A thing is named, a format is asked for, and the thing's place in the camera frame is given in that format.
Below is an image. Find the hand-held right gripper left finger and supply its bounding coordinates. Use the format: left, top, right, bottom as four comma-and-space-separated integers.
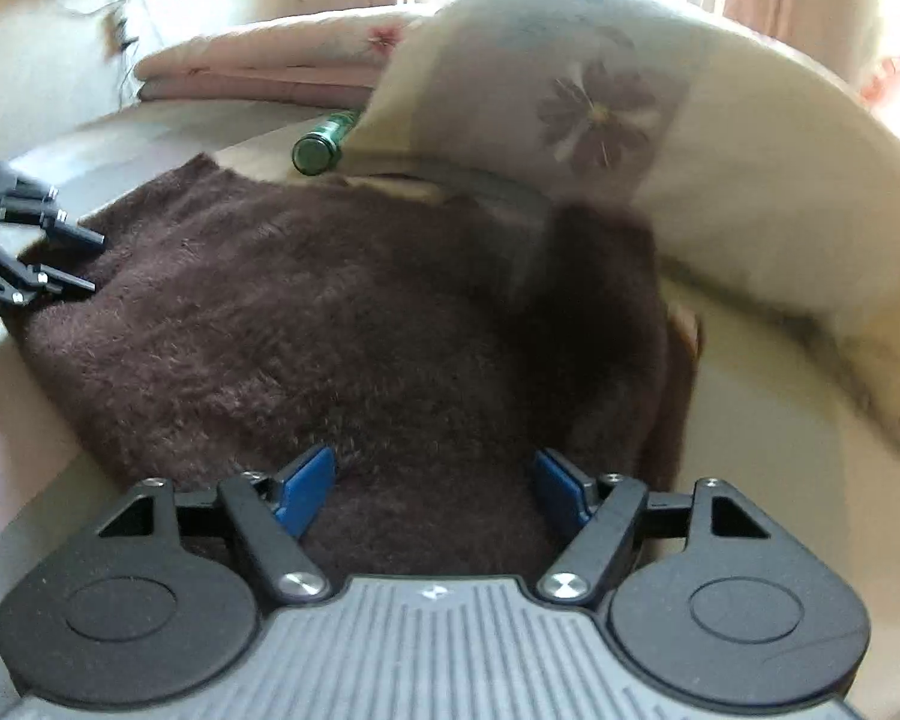
97, 444, 338, 605

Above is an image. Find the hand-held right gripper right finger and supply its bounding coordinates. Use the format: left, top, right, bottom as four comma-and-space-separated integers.
532, 448, 773, 605

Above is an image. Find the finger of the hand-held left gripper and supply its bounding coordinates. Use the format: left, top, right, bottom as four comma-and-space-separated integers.
0, 243, 97, 316
0, 161, 107, 250

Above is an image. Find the brown fuzzy sweater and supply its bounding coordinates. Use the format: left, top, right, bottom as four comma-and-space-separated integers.
4, 152, 710, 586

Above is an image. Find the folded pink floral quilt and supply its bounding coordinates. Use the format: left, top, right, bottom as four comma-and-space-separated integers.
133, 4, 451, 110

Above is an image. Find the green glass bottle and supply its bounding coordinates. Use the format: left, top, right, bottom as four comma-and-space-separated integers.
291, 109, 365, 177

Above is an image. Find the cream floral pillow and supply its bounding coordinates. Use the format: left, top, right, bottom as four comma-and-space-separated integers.
341, 0, 900, 455

